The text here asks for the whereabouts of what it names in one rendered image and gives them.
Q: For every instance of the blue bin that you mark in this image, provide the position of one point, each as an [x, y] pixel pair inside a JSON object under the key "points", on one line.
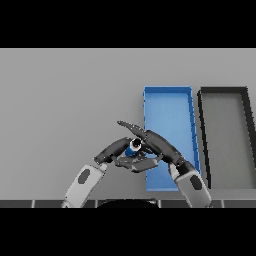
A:
{"points": [[168, 116]]}

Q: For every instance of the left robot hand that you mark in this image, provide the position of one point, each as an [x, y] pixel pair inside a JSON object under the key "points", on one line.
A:
{"points": [[115, 150]]}

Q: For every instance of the dark grey bin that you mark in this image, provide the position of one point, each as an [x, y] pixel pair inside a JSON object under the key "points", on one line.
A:
{"points": [[226, 140]]}

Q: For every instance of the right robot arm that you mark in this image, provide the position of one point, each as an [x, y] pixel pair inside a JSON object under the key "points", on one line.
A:
{"points": [[193, 186]]}

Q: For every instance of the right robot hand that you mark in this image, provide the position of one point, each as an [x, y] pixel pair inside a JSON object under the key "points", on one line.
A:
{"points": [[160, 143]]}

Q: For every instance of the blue pipe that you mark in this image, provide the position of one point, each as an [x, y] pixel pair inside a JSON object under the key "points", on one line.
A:
{"points": [[133, 147]]}

